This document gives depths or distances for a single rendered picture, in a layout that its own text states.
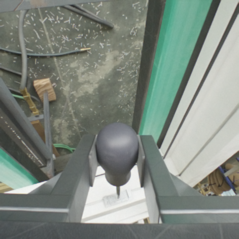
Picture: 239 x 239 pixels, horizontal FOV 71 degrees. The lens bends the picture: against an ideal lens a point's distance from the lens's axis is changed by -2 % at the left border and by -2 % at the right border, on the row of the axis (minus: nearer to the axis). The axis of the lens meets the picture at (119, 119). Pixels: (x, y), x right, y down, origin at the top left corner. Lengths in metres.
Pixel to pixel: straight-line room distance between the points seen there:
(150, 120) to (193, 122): 0.06
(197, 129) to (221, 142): 0.04
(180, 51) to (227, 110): 0.08
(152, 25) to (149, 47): 0.02
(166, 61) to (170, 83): 0.03
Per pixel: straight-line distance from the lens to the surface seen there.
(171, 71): 0.18
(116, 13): 1.10
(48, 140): 1.01
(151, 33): 0.18
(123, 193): 0.32
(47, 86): 1.22
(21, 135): 0.68
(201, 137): 0.25
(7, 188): 0.99
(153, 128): 0.26
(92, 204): 0.32
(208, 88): 0.22
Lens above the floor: 0.98
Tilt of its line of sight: 35 degrees down
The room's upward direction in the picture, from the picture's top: 159 degrees clockwise
